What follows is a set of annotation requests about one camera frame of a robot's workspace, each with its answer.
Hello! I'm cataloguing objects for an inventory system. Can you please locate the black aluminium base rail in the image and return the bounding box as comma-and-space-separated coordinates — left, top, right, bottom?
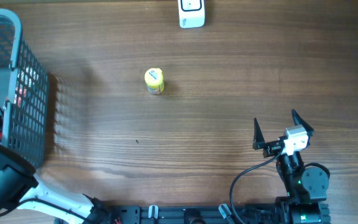
53, 203, 331, 224

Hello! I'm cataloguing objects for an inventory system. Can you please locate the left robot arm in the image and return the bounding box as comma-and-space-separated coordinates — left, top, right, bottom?
0, 112, 116, 223

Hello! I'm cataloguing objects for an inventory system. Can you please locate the right black camera cable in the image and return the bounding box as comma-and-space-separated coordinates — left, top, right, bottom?
229, 147, 285, 224

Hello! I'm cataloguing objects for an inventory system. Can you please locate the yellow lidded small bottle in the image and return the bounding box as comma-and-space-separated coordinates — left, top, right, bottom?
144, 68, 164, 94

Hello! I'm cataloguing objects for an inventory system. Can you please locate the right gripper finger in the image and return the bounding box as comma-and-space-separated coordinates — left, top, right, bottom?
252, 118, 265, 150
291, 109, 314, 136

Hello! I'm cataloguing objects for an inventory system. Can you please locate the white barcode scanner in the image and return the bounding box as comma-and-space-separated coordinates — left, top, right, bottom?
178, 0, 206, 29

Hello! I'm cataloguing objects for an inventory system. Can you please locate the grey plastic mesh basket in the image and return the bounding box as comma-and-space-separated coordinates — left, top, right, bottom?
0, 9, 49, 167

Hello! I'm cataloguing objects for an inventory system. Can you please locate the red white small carton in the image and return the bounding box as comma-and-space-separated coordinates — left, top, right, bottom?
14, 67, 39, 107

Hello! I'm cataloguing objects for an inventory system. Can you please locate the black camera cable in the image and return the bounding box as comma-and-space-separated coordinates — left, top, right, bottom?
0, 197, 90, 223
229, 147, 285, 224

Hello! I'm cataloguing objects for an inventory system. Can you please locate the left black camera cable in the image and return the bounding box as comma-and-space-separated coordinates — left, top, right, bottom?
0, 197, 90, 223

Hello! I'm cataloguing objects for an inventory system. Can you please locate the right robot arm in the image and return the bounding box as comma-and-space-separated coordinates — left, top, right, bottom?
253, 110, 331, 224

